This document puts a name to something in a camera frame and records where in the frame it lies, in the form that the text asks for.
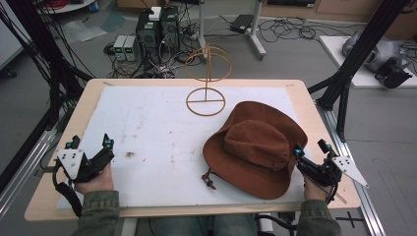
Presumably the black angled frame post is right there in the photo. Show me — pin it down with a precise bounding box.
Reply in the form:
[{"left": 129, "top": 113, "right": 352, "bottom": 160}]
[{"left": 307, "top": 0, "right": 413, "bottom": 144}]

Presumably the white box on tower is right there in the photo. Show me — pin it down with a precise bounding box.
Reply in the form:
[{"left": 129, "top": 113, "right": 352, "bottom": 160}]
[{"left": 148, "top": 6, "right": 162, "bottom": 23}]

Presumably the black device on platform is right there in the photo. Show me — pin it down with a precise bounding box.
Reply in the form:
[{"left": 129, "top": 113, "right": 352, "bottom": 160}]
[{"left": 374, "top": 57, "right": 414, "bottom": 89}]

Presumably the black computer tower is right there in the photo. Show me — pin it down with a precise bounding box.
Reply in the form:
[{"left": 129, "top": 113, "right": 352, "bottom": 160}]
[
  {"left": 159, "top": 5, "right": 182, "bottom": 55},
  {"left": 135, "top": 9, "right": 162, "bottom": 64}
]

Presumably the white metal stand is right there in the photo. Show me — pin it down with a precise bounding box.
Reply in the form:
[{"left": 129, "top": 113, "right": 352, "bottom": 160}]
[{"left": 196, "top": 0, "right": 268, "bottom": 62}]

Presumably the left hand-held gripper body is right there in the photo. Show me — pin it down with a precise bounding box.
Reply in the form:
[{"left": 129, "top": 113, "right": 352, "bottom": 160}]
[{"left": 56, "top": 148, "right": 116, "bottom": 184}]

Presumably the clear plastic sheet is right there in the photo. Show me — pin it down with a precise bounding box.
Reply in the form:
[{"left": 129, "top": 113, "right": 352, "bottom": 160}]
[{"left": 61, "top": 19, "right": 108, "bottom": 44}]

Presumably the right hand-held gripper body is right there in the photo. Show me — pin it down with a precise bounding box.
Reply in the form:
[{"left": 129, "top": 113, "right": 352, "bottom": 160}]
[{"left": 296, "top": 153, "right": 371, "bottom": 198}]

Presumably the grey bench power supply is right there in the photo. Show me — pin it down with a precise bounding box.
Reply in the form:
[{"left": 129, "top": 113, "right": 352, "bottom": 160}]
[
  {"left": 123, "top": 34, "right": 141, "bottom": 63},
  {"left": 112, "top": 34, "right": 128, "bottom": 62}
]

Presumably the person's right hand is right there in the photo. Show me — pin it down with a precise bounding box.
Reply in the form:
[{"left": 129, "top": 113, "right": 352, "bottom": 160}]
[{"left": 302, "top": 175, "right": 331, "bottom": 203}]

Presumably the white table leg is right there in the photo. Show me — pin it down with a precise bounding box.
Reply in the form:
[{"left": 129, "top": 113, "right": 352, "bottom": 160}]
[
  {"left": 258, "top": 213, "right": 275, "bottom": 236},
  {"left": 120, "top": 217, "right": 140, "bottom": 236}
]

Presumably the white round table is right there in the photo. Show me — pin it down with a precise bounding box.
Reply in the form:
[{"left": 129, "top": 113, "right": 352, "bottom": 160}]
[{"left": 36, "top": 0, "right": 96, "bottom": 15}]

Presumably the grey rounded machine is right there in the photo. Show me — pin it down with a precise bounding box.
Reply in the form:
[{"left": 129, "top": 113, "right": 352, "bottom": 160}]
[{"left": 341, "top": 29, "right": 411, "bottom": 74}]

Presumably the white floor platform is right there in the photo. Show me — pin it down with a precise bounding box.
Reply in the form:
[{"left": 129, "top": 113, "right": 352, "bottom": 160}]
[{"left": 319, "top": 34, "right": 417, "bottom": 89}]

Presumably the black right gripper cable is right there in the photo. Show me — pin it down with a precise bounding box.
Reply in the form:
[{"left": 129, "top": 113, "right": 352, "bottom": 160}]
[{"left": 326, "top": 181, "right": 340, "bottom": 206}]

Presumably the white table mat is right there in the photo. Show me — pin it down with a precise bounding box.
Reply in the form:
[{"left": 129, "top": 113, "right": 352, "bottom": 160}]
[{"left": 56, "top": 85, "right": 309, "bottom": 210}]

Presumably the orange wire hat stand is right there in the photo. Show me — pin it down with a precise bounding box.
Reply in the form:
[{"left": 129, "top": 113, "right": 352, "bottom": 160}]
[{"left": 183, "top": 43, "right": 233, "bottom": 118}]

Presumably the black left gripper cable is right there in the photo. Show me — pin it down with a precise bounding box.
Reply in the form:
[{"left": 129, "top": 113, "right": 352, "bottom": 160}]
[{"left": 51, "top": 159, "right": 84, "bottom": 218}]

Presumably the black flat box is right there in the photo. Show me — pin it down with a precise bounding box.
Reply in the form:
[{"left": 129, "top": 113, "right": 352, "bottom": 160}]
[{"left": 229, "top": 13, "right": 256, "bottom": 34}]

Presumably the black frame post with cables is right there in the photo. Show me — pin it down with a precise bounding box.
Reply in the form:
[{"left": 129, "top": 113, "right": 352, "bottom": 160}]
[{"left": 0, "top": 0, "right": 94, "bottom": 132}]

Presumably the tangle of black floor cables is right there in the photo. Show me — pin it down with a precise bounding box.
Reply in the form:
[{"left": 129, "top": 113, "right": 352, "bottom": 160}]
[{"left": 257, "top": 15, "right": 362, "bottom": 44}]

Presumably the aluminium rail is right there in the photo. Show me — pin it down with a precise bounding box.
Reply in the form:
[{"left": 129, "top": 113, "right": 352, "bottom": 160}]
[
  {"left": 0, "top": 128, "right": 59, "bottom": 219},
  {"left": 315, "top": 99, "right": 387, "bottom": 236}
]

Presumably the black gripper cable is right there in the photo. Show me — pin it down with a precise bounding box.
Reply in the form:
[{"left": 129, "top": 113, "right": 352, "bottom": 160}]
[
  {"left": 51, "top": 159, "right": 84, "bottom": 218},
  {"left": 326, "top": 181, "right": 340, "bottom": 206}
]

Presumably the tangle of computer cables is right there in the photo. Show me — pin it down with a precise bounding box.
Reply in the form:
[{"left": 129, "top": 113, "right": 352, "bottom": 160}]
[{"left": 103, "top": 38, "right": 200, "bottom": 80}]

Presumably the person's left hand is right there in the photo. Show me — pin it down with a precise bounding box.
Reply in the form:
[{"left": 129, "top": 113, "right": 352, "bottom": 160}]
[{"left": 74, "top": 162, "right": 115, "bottom": 195}]

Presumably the brown brimmed hat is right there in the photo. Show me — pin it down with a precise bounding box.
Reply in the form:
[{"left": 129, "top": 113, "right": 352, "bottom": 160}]
[{"left": 201, "top": 100, "right": 309, "bottom": 201}]

